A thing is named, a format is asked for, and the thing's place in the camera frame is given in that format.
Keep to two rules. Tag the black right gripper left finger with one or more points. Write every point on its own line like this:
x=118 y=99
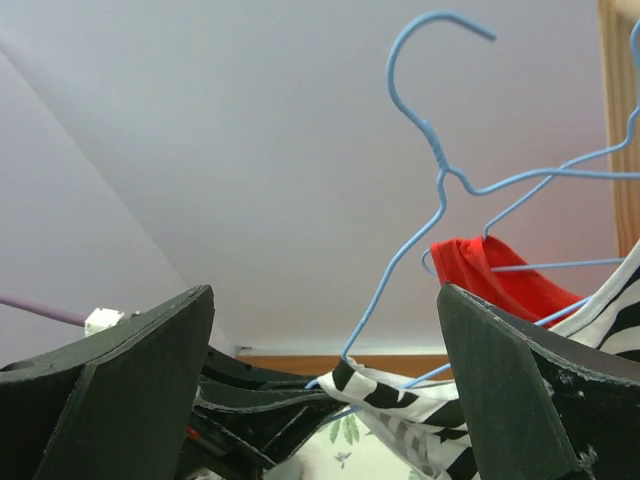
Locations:
x=114 y=405

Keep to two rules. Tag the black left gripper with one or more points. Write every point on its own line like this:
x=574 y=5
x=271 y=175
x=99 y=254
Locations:
x=245 y=418

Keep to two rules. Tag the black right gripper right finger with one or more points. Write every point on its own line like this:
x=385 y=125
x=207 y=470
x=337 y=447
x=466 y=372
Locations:
x=538 y=405

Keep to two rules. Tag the black white striped tank top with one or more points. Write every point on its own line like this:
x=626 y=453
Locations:
x=423 y=423

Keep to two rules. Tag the blue wire hanger front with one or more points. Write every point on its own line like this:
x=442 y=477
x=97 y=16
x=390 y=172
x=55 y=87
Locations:
x=445 y=168

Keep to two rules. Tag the red tank top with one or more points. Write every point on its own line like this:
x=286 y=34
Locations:
x=490 y=269

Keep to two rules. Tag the leaf-patterned rectangular tray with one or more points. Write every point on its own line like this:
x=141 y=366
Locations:
x=343 y=449

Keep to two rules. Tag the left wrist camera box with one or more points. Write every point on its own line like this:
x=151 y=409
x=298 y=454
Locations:
x=103 y=318

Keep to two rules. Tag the wooden clothes rack frame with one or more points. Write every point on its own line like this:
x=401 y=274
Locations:
x=616 y=20

